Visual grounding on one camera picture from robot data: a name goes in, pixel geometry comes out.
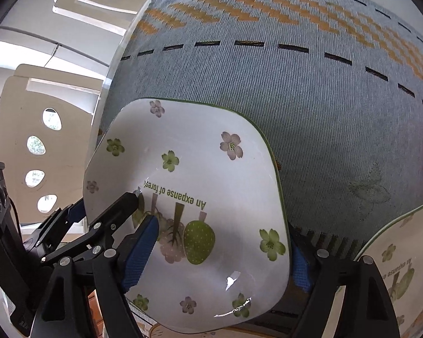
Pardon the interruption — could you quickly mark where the beige chair near left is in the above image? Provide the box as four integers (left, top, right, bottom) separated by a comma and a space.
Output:
0, 64, 102, 224

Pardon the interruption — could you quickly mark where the blue woven table runner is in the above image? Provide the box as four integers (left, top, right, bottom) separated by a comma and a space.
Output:
100, 0, 423, 240

